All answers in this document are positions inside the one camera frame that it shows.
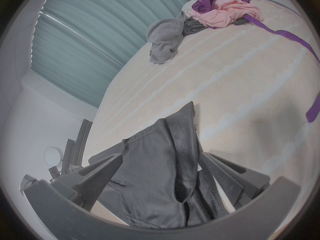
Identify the black shiny garment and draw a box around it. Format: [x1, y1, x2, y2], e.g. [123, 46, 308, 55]
[182, 17, 207, 37]

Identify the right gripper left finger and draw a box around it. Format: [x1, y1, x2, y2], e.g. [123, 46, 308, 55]
[74, 153, 124, 207]

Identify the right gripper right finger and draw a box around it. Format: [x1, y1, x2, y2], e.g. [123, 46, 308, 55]
[199, 152, 271, 206]

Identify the grey garment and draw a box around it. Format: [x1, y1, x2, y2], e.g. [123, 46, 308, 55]
[146, 10, 188, 65]

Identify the bed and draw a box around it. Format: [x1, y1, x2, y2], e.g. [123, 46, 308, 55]
[86, 0, 320, 232]

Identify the black T-shirt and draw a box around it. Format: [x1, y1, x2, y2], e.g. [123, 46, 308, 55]
[88, 101, 244, 230]

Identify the pink garment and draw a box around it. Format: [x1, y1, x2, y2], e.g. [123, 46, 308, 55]
[190, 0, 264, 29]

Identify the purple garment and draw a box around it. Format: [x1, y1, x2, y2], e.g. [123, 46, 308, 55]
[192, 0, 320, 123]

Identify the blue-green curtain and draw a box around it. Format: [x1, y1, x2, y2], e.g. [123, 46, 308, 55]
[42, 0, 201, 67]
[31, 13, 126, 109]

